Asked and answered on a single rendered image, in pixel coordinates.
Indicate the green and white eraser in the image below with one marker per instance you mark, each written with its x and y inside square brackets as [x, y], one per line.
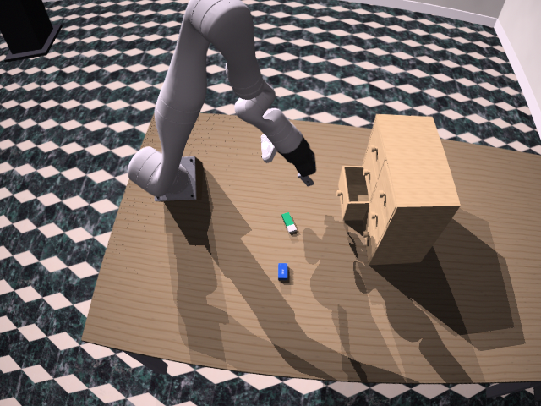
[288, 222]

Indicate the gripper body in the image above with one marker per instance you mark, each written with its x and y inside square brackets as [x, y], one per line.
[294, 148]

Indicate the blue nine-volt battery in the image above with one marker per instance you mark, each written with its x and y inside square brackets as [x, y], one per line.
[282, 271]

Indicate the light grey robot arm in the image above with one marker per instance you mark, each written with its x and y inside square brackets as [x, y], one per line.
[228, 25]

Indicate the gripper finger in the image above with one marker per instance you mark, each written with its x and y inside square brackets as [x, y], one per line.
[307, 180]

